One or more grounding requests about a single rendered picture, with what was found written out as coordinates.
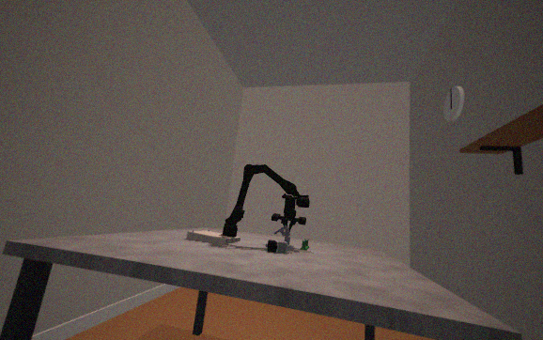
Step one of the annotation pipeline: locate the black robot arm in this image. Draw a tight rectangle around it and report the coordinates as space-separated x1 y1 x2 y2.
221 164 310 237

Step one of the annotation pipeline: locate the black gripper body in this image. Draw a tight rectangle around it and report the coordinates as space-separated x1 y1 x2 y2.
271 207 306 224

